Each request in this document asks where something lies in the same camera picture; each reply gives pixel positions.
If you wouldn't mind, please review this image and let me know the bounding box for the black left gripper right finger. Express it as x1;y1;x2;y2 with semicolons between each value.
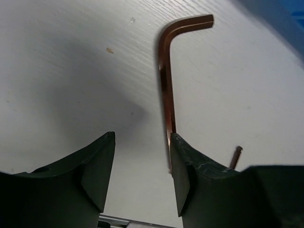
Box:
170;133;304;228

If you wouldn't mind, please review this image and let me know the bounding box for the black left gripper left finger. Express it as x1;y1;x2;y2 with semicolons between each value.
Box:
0;132;115;228

